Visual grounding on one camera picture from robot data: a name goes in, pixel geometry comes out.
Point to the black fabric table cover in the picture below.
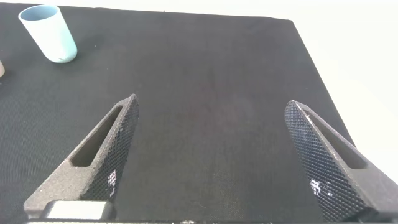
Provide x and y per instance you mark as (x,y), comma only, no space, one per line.
(205,109)

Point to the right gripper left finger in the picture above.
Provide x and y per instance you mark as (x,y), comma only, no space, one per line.
(102,161)

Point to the mint green plastic cup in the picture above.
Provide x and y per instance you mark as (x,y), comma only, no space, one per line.
(53,37)

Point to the beige plastic cup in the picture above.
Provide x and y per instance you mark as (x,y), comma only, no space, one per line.
(1,69)

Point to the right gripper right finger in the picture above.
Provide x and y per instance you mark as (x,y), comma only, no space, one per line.
(326,168)

